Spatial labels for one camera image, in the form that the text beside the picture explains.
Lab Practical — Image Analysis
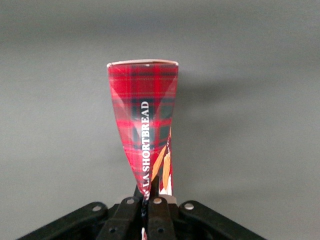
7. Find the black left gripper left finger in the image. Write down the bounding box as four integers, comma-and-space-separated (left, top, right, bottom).
96, 184, 144, 240

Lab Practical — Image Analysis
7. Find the red tartan cookie box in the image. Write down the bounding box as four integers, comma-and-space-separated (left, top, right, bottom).
106, 59, 180, 240

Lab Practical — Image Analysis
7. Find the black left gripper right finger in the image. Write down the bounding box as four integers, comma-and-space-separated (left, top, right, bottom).
146, 174, 177, 240

